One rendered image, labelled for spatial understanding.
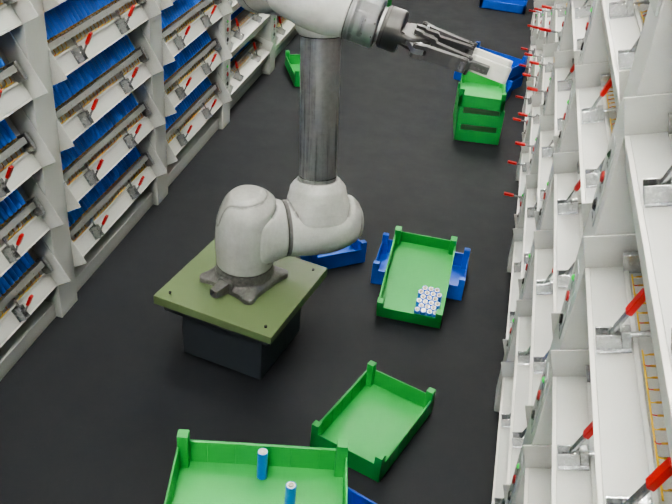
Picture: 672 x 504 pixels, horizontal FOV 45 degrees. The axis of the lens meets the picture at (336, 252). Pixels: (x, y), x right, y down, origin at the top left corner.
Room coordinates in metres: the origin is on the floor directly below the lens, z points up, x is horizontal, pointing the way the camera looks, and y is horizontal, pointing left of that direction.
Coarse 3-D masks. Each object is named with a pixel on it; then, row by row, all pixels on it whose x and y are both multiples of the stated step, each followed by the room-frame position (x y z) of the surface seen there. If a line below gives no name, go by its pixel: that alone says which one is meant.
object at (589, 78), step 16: (592, 64) 1.64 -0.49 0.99; (608, 64) 1.64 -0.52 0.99; (576, 80) 1.64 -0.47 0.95; (592, 80) 1.64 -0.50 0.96; (576, 96) 1.60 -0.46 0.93; (592, 96) 1.59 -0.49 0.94; (608, 96) 1.57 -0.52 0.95; (608, 112) 1.49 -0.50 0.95; (592, 128) 1.43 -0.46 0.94; (592, 144) 1.36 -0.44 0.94; (592, 160) 1.29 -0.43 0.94; (592, 192) 1.17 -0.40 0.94
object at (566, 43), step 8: (568, 8) 2.36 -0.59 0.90; (568, 16) 2.34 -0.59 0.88; (568, 24) 2.34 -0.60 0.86; (568, 32) 2.33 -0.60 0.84; (568, 40) 2.33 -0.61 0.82; (560, 48) 2.34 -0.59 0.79; (568, 48) 2.33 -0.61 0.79; (552, 80) 2.34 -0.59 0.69; (552, 88) 2.34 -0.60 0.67; (552, 96) 2.33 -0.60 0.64; (552, 104) 2.33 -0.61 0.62; (544, 112) 2.34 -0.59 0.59; (552, 112) 2.33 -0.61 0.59; (536, 144) 2.36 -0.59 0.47; (536, 152) 2.34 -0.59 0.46; (536, 160) 2.34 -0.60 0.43; (536, 168) 2.33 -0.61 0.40; (520, 216) 2.34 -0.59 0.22; (520, 224) 2.34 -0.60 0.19; (512, 240) 2.42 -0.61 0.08; (512, 248) 2.34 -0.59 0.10; (512, 256) 2.34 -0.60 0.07
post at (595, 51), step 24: (600, 0) 1.65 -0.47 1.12; (600, 24) 1.64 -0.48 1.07; (600, 48) 1.64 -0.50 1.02; (576, 120) 1.64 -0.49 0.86; (576, 144) 1.64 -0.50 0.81; (552, 168) 1.71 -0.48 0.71; (552, 192) 1.65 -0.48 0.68; (552, 216) 1.64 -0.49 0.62; (528, 288) 1.65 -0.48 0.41; (504, 360) 1.70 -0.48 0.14
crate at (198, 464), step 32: (192, 448) 1.01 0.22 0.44; (224, 448) 1.02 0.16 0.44; (256, 448) 1.02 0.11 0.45; (288, 448) 1.02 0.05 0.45; (320, 448) 1.02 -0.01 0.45; (192, 480) 0.97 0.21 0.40; (224, 480) 0.98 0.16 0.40; (256, 480) 0.98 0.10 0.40; (288, 480) 0.99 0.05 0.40; (320, 480) 1.00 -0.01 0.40
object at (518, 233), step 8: (520, 232) 2.33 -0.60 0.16; (520, 240) 2.33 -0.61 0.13; (520, 248) 2.29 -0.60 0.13; (520, 256) 2.24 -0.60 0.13; (512, 264) 2.19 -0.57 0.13; (520, 264) 2.15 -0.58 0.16; (512, 272) 2.15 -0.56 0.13; (520, 272) 2.14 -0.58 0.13; (512, 280) 2.10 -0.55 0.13; (512, 288) 2.06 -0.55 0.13; (512, 296) 2.01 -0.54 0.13; (512, 304) 1.97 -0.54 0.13; (512, 312) 1.90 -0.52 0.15; (504, 344) 1.74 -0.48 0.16; (504, 352) 1.74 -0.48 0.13
